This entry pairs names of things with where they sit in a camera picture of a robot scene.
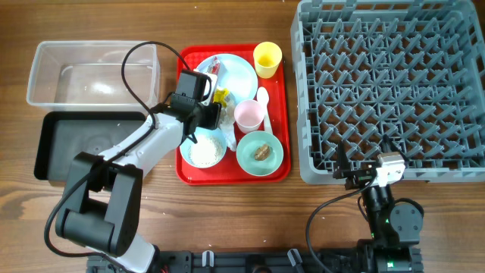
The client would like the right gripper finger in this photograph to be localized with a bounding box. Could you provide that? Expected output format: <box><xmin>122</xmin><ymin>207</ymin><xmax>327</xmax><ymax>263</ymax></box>
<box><xmin>381</xmin><ymin>134</ymin><xmax>409</xmax><ymax>163</ymax></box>
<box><xmin>333</xmin><ymin>140</ymin><xmax>351</xmax><ymax>178</ymax></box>

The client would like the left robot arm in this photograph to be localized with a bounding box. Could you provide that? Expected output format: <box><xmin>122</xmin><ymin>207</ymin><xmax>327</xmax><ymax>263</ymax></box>
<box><xmin>45</xmin><ymin>94</ymin><xmax>222</xmax><ymax>272</ymax></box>

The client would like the white plastic spoon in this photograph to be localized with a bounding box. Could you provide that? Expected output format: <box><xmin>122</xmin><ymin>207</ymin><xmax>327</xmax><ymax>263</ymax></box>
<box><xmin>256</xmin><ymin>86</ymin><xmax>273</xmax><ymax>134</ymax></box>

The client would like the yellow plastic cup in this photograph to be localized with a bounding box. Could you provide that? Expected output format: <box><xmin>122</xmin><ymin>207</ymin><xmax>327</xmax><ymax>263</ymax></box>
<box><xmin>253</xmin><ymin>42</ymin><xmax>283</xmax><ymax>79</ymax></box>

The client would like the teal bowl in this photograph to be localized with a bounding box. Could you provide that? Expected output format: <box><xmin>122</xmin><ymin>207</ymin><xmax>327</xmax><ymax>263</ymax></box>
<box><xmin>236</xmin><ymin>130</ymin><xmax>284</xmax><ymax>177</ymax></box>

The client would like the grey dishwasher rack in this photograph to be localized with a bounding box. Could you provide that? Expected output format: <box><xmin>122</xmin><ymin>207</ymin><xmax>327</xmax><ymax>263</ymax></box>
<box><xmin>290</xmin><ymin>1</ymin><xmax>484</xmax><ymax>184</ymax></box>

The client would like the white tissue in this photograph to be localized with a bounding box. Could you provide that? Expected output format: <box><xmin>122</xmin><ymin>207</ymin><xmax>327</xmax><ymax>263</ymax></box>
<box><xmin>218</xmin><ymin>102</ymin><xmax>236</xmax><ymax>152</ymax></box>

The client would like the brown food scrap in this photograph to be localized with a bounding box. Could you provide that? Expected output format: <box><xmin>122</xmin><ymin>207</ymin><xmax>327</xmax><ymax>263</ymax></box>
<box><xmin>254</xmin><ymin>144</ymin><xmax>271</xmax><ymax>161</ymax></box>

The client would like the light blue plate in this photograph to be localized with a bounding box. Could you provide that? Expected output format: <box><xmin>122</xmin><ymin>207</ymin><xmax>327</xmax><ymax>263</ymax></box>
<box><xmin>196</xmin><ymin>54</ymin><xmax>258</xmax><ymax>104</ymax></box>

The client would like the yellow snack wrapper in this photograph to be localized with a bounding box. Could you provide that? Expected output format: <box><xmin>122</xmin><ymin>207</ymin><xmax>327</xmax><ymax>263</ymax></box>
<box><xmin>213</xmin><ymin>87</ymin><xmax>233</xmax><ymax>108</ymax></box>

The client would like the light blue rice bowl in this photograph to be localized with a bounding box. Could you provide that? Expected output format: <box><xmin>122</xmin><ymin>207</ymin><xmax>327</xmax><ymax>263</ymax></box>
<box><xmin>179</xmin><ymin>127</ymin><xmax>227</xmax><ymax>168</ymax></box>

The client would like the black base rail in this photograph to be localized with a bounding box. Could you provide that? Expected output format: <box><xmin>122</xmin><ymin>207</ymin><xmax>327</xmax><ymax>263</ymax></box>
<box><xmin>86</xmin><ymin>248</ymin><xmax>424</xmax><ymax>273</ymax></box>

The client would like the red plastic tray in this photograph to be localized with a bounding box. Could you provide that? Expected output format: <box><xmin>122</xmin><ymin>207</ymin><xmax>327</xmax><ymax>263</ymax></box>
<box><xmin>175</xmin><ymin>43</ymin><xmax>291</xmax><ymax>186</ymax></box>

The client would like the clear plastic bin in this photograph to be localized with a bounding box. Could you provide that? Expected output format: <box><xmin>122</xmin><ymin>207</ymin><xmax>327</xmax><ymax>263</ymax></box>
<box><xmin>26</xmin><ymin>40</ymin><xmax>161</xmax><ymax>113</ymax></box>

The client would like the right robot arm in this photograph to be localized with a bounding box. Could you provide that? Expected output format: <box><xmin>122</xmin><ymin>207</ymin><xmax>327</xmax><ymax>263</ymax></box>
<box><xmin>333</xmin><ymin>135</ymin><xmax>424</xmax><ymax>273</ymax></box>

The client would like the red snack wrapper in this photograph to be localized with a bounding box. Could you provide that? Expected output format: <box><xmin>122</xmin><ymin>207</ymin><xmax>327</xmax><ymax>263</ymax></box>
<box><xmin>206</xmin><ymin>57</ymin><xmax>221</xmax><ymax>75</ymax></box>

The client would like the black plastic bin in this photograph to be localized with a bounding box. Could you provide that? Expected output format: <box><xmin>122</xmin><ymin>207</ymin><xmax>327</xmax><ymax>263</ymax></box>
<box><xmin>33</xmin><ymin>111</ymin><xmax>146</xmax><ymax>182</ymax></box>

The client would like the pink plastic cup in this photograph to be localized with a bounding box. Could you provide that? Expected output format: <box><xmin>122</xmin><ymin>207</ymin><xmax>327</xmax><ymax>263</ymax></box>
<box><xmin>234</xmin><ymin>100</ymin><xmax>264</xmax><ymax>133</ymax></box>

